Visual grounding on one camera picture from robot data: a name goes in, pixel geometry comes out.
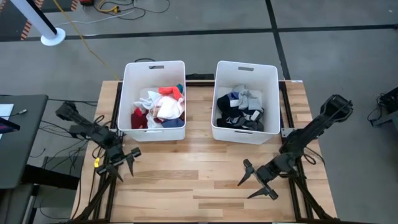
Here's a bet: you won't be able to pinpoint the orange red garment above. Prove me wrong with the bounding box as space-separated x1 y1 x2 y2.
158 85 184 101

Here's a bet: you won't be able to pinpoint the black desk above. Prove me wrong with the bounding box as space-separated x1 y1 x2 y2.
0 95 49 190

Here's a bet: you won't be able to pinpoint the small metal bracket plate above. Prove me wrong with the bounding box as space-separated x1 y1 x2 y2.
280 127 295 139

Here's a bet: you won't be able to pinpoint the white paper sheet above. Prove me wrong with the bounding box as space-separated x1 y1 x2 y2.
0 104 15 118

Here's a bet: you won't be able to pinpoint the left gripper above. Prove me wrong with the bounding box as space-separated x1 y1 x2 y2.
95 143 142 183

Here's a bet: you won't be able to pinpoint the navy blue garment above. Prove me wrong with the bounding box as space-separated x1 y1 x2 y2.
216 95 234 114

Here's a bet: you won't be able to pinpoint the yellow floor cable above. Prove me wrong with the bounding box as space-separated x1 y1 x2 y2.
52 0 121 81

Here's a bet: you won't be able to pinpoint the dark mat red-white stripes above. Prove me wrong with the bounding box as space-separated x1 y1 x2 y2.
0 0 44 41

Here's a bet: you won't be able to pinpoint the blue cloth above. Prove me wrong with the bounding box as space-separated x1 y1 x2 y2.
160 117 185 129

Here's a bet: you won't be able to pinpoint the black power adapter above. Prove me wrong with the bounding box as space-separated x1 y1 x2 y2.
68 124 85 138

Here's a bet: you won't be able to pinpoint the small white cloth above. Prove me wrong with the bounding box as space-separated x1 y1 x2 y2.
133 90 161 110

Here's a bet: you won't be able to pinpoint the black equipment with cables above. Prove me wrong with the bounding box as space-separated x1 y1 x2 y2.
366 86 398 128

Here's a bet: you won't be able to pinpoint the white plastic storage bin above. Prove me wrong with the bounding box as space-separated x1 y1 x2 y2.
117 60 187 142
210 60 280 146

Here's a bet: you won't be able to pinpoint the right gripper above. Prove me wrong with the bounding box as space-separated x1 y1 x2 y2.
237 154 295 201

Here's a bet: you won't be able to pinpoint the white floor cable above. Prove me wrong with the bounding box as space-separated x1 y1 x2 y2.
55 9 137 27

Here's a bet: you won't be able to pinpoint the dark tablet screen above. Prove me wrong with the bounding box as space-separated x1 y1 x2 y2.
0 117 21 134

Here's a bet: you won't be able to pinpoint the pale cream garment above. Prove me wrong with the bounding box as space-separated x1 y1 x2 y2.
156 95 185 121

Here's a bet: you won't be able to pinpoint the dark grey sock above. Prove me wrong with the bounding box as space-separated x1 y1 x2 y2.
245 119 265 132

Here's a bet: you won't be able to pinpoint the grey sock pair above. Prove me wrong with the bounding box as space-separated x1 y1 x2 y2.
238 84 264 111

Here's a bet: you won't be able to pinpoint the grey cable plug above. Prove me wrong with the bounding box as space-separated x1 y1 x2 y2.
9 108 28 118

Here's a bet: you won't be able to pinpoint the white black pole with base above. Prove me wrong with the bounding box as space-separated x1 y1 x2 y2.
9 0 67 47

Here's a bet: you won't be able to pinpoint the black floor cable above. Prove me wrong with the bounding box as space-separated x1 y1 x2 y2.
93 0 171 21

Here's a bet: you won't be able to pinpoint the socks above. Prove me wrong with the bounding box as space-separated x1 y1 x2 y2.
216 105 265 131

